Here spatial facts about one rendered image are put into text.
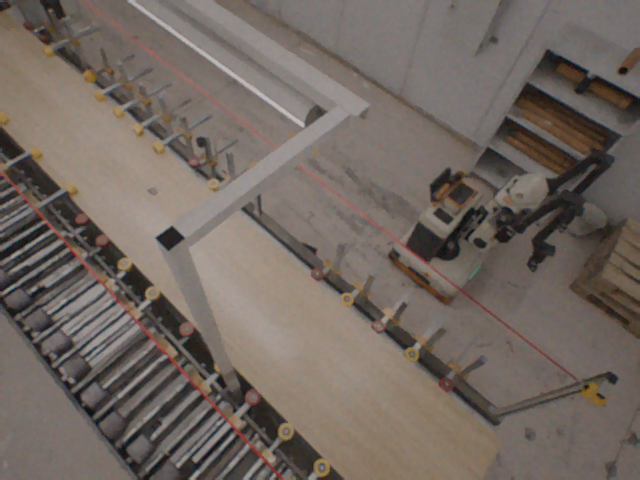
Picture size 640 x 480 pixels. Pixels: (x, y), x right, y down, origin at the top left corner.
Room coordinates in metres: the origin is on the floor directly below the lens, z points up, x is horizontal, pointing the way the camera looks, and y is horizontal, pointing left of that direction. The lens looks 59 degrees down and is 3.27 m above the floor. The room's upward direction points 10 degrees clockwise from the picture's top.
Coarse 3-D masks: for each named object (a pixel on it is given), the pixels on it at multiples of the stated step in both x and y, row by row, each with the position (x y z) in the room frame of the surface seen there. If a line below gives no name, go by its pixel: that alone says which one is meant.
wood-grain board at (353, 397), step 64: (0, 64) 2.57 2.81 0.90; (64, 64) 2.70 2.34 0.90; (64, 128) 2.02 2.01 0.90; (128, 128) 2.12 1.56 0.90; (128, 192) 1.55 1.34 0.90; (192, 192) 1.64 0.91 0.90; (128, 256) 1.07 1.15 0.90; (192, 256) 1.15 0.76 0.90; (256, 256) 1.23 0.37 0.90; (192, 320) 0.74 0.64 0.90; (256, 320) 0.81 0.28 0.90; (320, 320) 0.88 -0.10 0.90; (256, 384) 0.45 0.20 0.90; (320, 384) 0.51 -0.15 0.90; (384, 384) 0.57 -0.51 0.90; (320, 448) 0.19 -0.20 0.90; (384, 448) 0.24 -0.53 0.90; (448, 448) 0.29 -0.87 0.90
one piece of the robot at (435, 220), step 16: (448, 192) 2.10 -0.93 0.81; (480, 192) 2.16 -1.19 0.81; (432, 208) 1.92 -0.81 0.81; (464, 208) 1.97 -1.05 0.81; (416, 224) 1.88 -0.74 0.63; (432, 224) 1.81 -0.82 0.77; (448, 224) 1.80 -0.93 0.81; (464, 224) 1.88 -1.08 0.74; (416, 240) 1.83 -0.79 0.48; (432, 240) 1.77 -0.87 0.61; (448, 240) 1.88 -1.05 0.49; (432, 256) 1.75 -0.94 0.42
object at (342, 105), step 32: (192, 0) 1.34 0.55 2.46; (224, 32) 1.22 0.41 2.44; (256, 32) 1.22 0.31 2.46; (288, 64) 1.09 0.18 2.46; (320, 96) 0.98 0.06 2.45; (352, 96) 0.99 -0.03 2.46; (320, 128) 0.84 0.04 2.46; (288, 160) 0.71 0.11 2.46; (224, 192) 0.58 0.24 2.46; (256, 192) 0.61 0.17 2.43; (192, 224) 0.47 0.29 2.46; (192, 288) 0.41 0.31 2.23; (224, 352) 0.43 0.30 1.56
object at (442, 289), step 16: (400, 240) 1.94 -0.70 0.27; (464, 240) 2.05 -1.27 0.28; (400, 256) 1.82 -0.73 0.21; (448, 256) 1.86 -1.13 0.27; (464, 256) 1.89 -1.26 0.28; (480, 256) 1.91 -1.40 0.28; (416, 272) 1.71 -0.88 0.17; (432, 272) 1.68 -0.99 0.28; (448, 272) 1.70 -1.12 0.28; (464, 272) 1.73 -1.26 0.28; (432, 288) 1.61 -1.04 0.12; (448, 288) 1.56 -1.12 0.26
